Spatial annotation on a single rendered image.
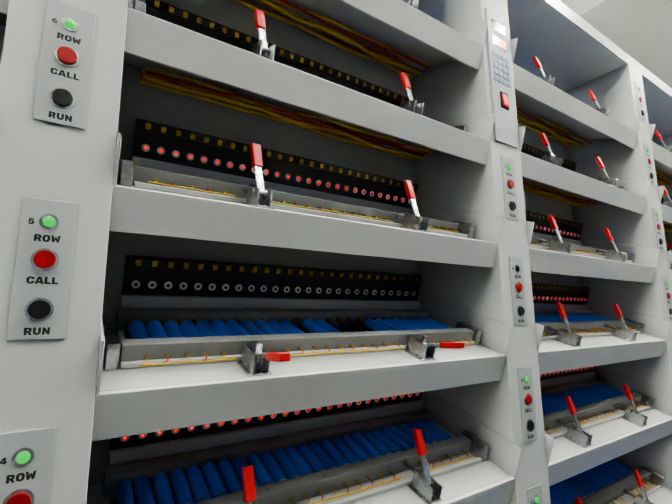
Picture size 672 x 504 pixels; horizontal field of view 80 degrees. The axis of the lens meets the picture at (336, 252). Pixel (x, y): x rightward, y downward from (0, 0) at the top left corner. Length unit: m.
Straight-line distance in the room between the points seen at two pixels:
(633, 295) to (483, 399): 0.73
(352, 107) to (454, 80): 0.37
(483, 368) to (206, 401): 0.45
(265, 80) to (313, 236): 0.21
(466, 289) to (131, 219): 0.59
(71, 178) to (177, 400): 0.23
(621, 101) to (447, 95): 0.72
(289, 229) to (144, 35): 0.26
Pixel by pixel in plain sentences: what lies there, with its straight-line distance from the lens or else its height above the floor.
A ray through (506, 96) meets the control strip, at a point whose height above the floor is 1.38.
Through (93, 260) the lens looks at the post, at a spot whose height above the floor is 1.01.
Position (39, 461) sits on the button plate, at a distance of 0.44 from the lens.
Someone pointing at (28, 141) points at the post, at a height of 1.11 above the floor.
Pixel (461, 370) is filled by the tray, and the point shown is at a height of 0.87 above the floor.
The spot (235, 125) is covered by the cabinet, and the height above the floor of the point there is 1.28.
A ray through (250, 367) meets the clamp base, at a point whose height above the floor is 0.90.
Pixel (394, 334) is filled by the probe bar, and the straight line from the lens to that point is 0.64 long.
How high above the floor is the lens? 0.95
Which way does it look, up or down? 9 degrees up
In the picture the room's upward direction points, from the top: 1 degrees counter-clockwise
